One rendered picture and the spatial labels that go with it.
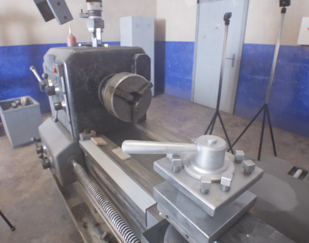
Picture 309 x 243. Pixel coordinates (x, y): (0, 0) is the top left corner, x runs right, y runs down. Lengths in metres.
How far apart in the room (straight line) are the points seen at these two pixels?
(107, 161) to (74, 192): 0.61
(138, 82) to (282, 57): 2.99
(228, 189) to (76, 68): 0.93
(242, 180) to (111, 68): 0.95
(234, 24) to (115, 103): 3.35
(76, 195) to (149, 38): 3.94
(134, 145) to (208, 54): 4.06
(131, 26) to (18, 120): 2.82
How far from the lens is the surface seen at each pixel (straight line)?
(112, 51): 1.18
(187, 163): 0.42
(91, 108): 1.17
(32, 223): 2.03
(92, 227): 1.29
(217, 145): 0.39
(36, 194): 2.30
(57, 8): 0.41
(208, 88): 4.42
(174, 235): 0.54
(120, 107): 1.01
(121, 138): 1.45
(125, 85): 1.00
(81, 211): 1.39
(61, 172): 1.31
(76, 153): 1.28
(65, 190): 1.58
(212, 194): 0.37
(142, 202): 0.77
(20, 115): 3.13
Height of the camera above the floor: 1.38
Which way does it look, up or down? 23 degrees down
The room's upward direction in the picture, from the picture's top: straight up
